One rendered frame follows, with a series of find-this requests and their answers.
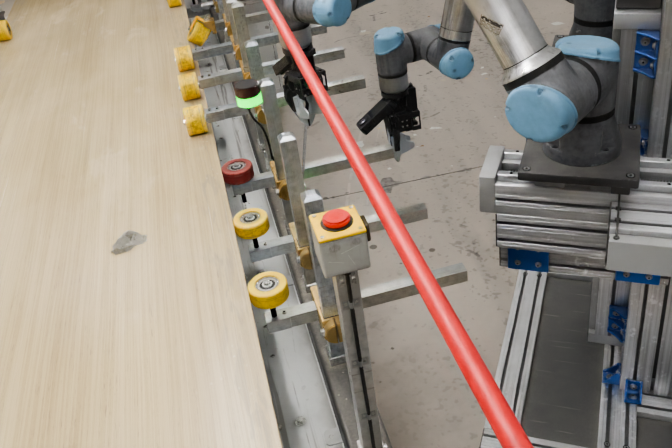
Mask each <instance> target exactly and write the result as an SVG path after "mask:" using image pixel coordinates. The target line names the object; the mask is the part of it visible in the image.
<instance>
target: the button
mask: <svg viewBox="0 0 672 448"><path fill-rule="evenodd" d="M322 221H323V224H324V225H325V226H326V227H329V228H333V229H337V228H341V227H344V226H345V225H347V224H348V223H349V222H350V214H349V213H348V212H347V211H345V210H343V209H333V210H330V211H328V212H326V213H325V214H324V215H323V217H322Z"/></svg>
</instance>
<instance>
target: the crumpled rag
mask: <svg viewBox="0 0 672 448"><path fill-rule="evenodd" d="M146 241H147V235H141V234H139V233H138V232H136V231H132V230H127V231H126V232H124V233H123V234H122V235H121V237H119V238H118V239H117V241H116V242H115V244H114V245H113V246H112V248H113V250H112V251H111V252H113V253H114V254H115V255H117V254H120V253H123V252H128V251H129V250H131V249H132V248H133V247H135V246H136V245H139V244H143V243H144V242H146Z"/></svg>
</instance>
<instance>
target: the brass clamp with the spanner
mask: <svg viewBox="0 0 672 448"><path fill-rule="evenodd" d="M270 167H271V171H272V173H273V175H274V180H275V185H276V194H277V195H279V198H282V199H284V200H290V199H289V194H288V189H287V183H286V179H281V180H279V179H278V176H277V174H276V169H275V164H274V161H270Z"/></svg>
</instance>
